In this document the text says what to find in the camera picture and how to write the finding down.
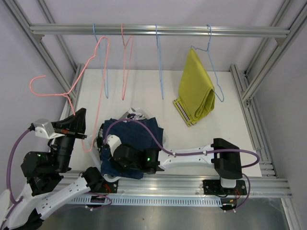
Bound olive yellow trousers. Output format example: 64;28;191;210
173;48;215;127

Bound pink hanger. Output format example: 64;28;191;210
29;36;110;153
121;24;134;101

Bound aluminium hanging rail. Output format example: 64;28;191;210
29;23;290;38

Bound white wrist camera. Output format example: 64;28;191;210
106;135;121;151
33;119;64;139

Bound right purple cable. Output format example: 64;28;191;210
103;118;260;211

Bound aluminium frame left struts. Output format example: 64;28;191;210
1;0;84;116

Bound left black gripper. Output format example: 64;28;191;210
52;107;88;172

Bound aluminium frame right struts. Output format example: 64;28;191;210
230;0;307;177

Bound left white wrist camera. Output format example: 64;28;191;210
33;119;64;139

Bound white plastic basket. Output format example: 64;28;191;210
96;108;165;179

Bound grey white printed trousers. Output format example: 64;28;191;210
95;123;104;153

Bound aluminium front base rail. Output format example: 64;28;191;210
116;174;293;198

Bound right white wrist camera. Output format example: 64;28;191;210
106;135;121;151

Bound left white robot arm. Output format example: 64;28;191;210
1;108;104;230

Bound navy blue trousers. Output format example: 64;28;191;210
99;118;158;179

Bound grey slotted cable duct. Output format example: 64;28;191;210
68;194;236;207

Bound aluminium frame struts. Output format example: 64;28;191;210
230;0;307;177
1;0;84;116

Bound light blue hanger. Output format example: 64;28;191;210
155;24;165;100
190;24;225;103
92;23;109;99

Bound purple camouflage trousers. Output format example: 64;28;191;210
120;107;150;120

